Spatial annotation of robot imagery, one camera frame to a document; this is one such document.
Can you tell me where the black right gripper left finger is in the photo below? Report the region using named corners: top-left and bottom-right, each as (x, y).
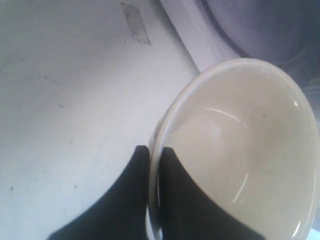
top-left (49, 146), bottom-right (150, 240)

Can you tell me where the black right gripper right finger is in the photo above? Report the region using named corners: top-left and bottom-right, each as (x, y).
top-left (159, 147), bottom-right (264, 240)

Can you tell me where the white microwave oven body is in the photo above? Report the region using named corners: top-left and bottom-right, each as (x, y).
top-left (158, 0), bottom-right (320, 91)

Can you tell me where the cream ceramic bowl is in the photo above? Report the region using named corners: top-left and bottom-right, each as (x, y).
top-left (148, 58), bottom-right (320, 240)

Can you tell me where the glass microwave turntable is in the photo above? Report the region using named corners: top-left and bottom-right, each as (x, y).
top-left (199, 0), bottom-right (320, 63)

